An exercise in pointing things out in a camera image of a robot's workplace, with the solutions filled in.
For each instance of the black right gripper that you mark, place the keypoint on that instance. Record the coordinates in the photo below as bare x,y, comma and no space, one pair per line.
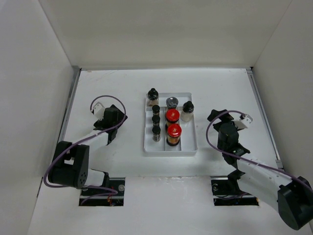
225,118

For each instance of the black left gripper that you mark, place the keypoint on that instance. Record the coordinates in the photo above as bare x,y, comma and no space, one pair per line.
121,118

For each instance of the black-label spice bottle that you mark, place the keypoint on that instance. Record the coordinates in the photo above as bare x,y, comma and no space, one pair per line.
156,120

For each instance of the small black-cap spice bottle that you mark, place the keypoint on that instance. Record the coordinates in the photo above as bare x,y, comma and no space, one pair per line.
155,110

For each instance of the knob-top spice grinder bottle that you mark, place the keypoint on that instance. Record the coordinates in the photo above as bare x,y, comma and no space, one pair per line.
153,97

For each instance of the white salt knob-top bottle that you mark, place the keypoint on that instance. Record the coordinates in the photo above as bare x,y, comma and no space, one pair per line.
187,111

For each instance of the red-lid sauce jar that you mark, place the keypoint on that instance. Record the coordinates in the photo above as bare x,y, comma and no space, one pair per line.
172,117
174,132

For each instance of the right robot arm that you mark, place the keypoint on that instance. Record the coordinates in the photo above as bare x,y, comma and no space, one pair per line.
290,196

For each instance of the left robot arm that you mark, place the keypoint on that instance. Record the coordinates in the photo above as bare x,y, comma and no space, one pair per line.
70,163

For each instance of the white divided organizer tray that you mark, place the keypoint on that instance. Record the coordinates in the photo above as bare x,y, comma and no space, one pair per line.
187,145

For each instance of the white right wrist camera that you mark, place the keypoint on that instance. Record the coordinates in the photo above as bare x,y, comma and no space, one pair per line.
243,122

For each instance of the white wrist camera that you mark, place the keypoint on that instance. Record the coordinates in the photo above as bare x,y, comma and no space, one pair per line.
98,110
243,122

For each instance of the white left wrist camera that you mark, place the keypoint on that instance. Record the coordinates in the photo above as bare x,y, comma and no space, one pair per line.
98,110

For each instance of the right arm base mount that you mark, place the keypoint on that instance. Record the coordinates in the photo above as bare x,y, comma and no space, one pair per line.
226,191

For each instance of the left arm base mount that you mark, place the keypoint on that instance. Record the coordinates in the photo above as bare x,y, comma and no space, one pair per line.
94,197

